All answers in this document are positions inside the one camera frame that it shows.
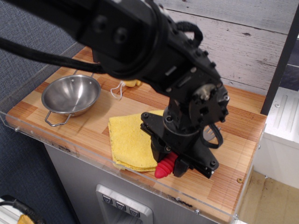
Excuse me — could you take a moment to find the clear acrylic table guard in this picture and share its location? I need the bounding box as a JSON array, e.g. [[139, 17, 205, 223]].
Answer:
[[0, 32, 267, 222]]

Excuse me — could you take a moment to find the grey toy dispenser panel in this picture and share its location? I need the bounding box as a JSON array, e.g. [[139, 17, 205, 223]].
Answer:
[[96, 184, 154, 224]]

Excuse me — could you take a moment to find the red handled metal fork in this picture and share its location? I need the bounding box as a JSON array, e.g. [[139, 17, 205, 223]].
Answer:
[[155, 124, 223, 178]]

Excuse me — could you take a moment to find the black yellow object bottom left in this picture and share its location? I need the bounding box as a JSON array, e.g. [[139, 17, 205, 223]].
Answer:
[[0, 195, 46, 224]]

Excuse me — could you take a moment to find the black right frame post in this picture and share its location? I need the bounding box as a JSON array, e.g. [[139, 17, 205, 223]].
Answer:
[[260, 6, 299, 115]]

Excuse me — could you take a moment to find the white ridged side unit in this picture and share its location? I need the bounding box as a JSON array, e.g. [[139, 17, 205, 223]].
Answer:
[[253, 87, 299, 188]]

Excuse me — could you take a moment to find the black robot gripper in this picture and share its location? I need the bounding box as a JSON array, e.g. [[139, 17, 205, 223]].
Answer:
[[140, 107, 220, 180]]

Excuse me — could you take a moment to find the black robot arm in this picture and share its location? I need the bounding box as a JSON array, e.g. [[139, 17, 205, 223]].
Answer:
[[0, 0, 229, 177]]

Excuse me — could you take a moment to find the folded yellow cloth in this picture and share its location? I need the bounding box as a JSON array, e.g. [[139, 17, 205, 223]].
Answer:
[[108, 113, 157, 172]]

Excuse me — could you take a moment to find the stainless steel two-handled bowl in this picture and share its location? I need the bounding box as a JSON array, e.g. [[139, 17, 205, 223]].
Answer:
[[41, 74, 101, 127]]

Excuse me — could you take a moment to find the yellow plush toy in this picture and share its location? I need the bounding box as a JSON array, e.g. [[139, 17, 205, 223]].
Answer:
[[110, 79, 142, 100]]

